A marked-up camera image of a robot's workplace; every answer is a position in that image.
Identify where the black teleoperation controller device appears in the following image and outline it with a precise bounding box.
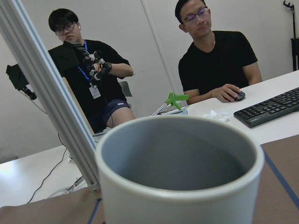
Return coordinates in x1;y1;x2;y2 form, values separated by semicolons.
63;41;112;86

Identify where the seated operator with glasses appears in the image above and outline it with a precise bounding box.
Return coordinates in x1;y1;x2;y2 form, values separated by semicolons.
48;8;135;133

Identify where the white ribbed HOME mug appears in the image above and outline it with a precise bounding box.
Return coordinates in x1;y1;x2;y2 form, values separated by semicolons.
96;115;264;224

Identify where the metal grabber tool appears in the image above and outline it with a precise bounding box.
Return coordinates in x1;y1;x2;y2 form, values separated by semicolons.
150;92;189;117

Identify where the seated person black shirt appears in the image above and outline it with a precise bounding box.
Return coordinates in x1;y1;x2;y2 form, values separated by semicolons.
175;0;262;105

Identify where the black keyboard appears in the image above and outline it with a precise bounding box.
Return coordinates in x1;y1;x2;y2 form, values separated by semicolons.
234;88;299;128

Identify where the grey aluminium post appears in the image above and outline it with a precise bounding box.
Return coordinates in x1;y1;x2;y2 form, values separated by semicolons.
0;0;100;190

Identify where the computer mouse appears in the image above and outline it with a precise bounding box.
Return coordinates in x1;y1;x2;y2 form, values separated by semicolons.
228;91;246;102

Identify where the black tripod stand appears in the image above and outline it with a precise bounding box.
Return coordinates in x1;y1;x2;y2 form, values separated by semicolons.
283;0;299;71

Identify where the crumpled white tissue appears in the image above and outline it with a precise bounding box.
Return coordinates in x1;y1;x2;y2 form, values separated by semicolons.
202;110;232;123

